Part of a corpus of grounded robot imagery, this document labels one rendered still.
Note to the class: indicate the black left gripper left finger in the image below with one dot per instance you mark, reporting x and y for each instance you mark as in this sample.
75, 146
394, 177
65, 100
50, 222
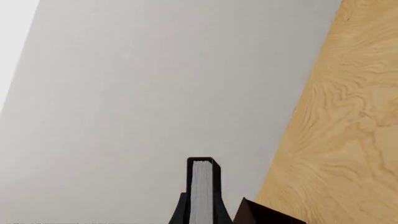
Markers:
179, 213

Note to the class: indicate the red-brown desk caddy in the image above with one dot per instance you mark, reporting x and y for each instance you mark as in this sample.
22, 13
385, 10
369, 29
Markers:
258, 213

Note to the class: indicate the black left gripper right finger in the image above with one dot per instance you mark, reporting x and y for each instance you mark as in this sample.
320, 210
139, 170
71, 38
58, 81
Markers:
221, 214

